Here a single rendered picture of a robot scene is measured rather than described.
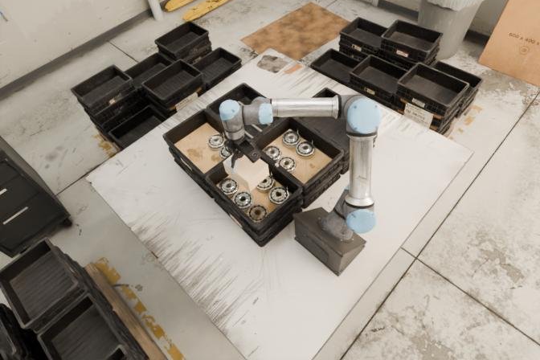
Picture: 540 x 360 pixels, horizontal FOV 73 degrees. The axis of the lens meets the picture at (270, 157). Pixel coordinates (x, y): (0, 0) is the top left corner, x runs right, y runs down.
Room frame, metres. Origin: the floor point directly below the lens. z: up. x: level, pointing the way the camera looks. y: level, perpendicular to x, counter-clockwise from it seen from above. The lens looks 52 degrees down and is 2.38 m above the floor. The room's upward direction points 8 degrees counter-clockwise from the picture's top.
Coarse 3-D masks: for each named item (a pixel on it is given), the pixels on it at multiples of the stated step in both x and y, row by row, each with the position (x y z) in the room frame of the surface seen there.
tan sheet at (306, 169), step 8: (280, 136) 1.36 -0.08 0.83; (272, 144) 1.31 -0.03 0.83; (280, 144) 1.31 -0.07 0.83; (288, 152) 1.24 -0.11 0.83; (320, 152) 1.21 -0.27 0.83; (296, 160) 1.18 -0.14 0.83; (304, 160) 1.17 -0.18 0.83; (312, 160) 1.17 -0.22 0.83; (320, 160) 1.16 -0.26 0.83; (328, 160) 1.15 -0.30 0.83; (304, 168) 1.12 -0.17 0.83; (312, 168) 1.11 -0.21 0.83; (320, 168) 1.11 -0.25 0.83; (296, 176) 1.08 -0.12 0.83; (304, 176) 1.07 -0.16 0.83; (312, 176) 1.06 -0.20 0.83
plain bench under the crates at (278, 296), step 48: (288, 96) 1.82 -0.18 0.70; (144, 144) 1.57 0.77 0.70; (384, 144) 1.31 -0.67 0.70; (432, 144) 1.26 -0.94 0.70; (144, 192) 1.20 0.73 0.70; (192, 192) 1.15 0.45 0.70; (336, 192) 1.03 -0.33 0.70; (384, 192) 0.99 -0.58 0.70; (432, 192) 0.95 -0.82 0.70; (144, 240) 0.90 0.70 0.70; (192, 240) 0.86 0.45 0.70; (240, 240) 0.82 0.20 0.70; (288, 240) 0.79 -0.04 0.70; (384, 240) 0.72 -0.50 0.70; (192, 288) 0.61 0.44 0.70; (240, 288) 0.58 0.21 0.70; (288, 288) 0.55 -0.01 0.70; (336, 288) 0.53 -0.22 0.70; (240, 336) 0.38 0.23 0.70; (288, 336) 0.36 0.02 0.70
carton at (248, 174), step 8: (240, 160) 0.99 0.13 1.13; (248, 160) 0.99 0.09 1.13; (240, 168) 0.95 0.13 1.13; (248, 168) 0.94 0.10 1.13; (256, 168) 0.94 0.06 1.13; (264, 168) 0.94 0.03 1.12; (232, 176) 0.96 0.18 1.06; (240, 176) 0.91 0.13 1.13; (248, 176) 0.90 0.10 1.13; (256, 176) 0.91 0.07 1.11; (264, 176) 0.93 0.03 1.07; (248, 184) 0.87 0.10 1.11; (256, 184) 0.90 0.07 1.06
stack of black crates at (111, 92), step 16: (112, 64) 2.60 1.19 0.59; (96, 80) 2.48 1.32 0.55; (112, 80) 2.53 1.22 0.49; (128, 80) 2.36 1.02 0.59; (80, 96) 2.37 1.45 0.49; (96, 96) 2.35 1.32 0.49; (112, 96) 2.26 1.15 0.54; (128, 96) 2.32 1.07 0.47; (96, 112) 2.16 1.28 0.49; (112, 112) 2.22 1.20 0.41; (128, 112) 2.29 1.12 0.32; (96, 128) 2.34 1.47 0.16; (112, 128) 2.18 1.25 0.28
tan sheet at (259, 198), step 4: (228, 176) 1.13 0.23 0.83; (240, 184) 1.07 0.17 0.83; (276, 184) 1.04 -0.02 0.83; (240, 188) 1.05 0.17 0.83; (244, 188) 1.04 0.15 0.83; (252, 192) 1.01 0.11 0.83; (256, 192) 1.01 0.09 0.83; (268, 192) 1.00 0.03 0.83; (256, 196) 0.99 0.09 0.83; (260, 196) 0.98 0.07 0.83; (264, 196) 0.98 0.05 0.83; (244, 200) 0.97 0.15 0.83; (256, 200) 0.96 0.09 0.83; (260, 200) 0.96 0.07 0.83; (264, 200) 0.96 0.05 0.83; (268, 200) 0.95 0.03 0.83; (264, 204) 0.93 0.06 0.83; (268, 204) 0.93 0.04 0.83; (268, 208) 0.91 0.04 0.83; (272, 208) 0.91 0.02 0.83; (244, 212) 0.90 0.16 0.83
